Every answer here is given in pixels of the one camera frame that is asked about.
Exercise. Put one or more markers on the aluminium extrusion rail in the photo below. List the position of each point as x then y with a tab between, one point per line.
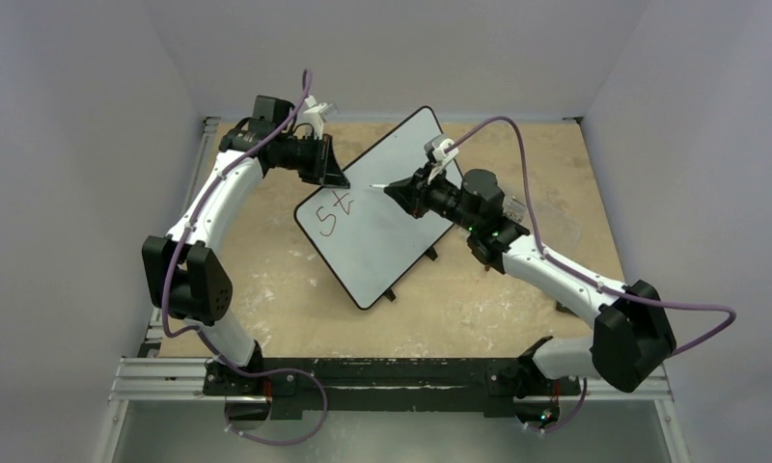
184	379

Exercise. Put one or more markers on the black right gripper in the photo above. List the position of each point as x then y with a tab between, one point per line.
418	197

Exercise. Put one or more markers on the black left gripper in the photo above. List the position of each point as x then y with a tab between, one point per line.
324	167

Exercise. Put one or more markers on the clear plastic screw box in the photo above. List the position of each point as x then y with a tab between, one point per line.
555	228

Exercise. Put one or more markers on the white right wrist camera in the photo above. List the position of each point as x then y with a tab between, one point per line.
441	152

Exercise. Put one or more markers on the black metal clamp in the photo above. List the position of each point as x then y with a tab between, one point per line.
561	308

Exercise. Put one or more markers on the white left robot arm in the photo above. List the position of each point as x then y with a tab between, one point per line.
187	282

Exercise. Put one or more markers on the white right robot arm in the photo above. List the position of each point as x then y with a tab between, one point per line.
631	334

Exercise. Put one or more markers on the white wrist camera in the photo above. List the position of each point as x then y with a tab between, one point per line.
316	114
441	152

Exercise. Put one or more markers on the white whiteboard black frame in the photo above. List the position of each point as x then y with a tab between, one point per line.
362	235

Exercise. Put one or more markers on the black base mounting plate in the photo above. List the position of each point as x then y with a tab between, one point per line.
493	387

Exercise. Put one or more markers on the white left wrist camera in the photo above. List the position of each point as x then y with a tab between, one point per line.
316	114

